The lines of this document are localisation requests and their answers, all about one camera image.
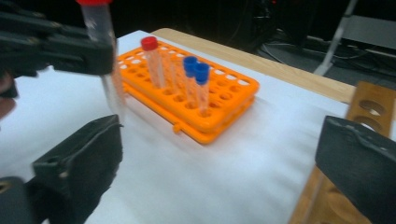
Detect white table sheet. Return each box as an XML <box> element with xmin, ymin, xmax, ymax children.
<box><xmin>0</xmin><ymin>29</ymin><xmax>396</xmax><ymax>224</ymax></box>

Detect black floor cables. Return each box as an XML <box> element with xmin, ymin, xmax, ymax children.
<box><xmin>255</xmin><ymin>29</ymin><xmax>316</xmax><ymax>64</ymax></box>

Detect grey metal stand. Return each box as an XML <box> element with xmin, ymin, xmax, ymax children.
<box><xmin>313</xmin><ymin>0</ymin><xmax>396</xmax><ymax>77</ymax></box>

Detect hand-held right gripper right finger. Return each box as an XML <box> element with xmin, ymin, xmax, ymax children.
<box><xmin>315</xmin><ymin>115</ymin><xmax>396</xmax><ymax>224</ymax></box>

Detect wooden tube rack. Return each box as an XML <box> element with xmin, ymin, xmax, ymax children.
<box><xmin>288</xmin><ymin>81</ymin><xmax>396</xmax><ymax>224</ymax></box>

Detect orange plastic tube rack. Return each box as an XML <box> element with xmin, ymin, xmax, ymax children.
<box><xmin>116</xmin><ymin>40</ymin><xmax>261</xmax><ymax>146</ymax></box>

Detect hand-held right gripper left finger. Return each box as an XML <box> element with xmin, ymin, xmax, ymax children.
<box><xmin>31</xmin><ymin>114</ymin><xmax>124</xmax><ymax>224</ymax></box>

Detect blue-capped test tube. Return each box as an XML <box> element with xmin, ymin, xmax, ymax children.
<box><xmin>193</xmin><ymin>63</ymin><xmax>211</xmax><ymax>115</ymax></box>
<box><xmin>182</xmin><ymin>55</ymin><xmax>201</xmax><ymax>108</ymax></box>

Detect wooden table board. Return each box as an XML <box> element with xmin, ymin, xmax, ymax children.
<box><xmin>151</xmin><ymin>27</ymin><xmax>357</xmax><ymax>105</ymax></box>

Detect red-capped test tube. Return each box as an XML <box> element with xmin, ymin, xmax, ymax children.
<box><xmin>140</xmin><ymin>35</ymin><xmax>167</xmax><ymax>91</ymax></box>
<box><xmin>76</xmin><ymin>0</ymin><xmax>127</xmax><ymax>119</ymax></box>

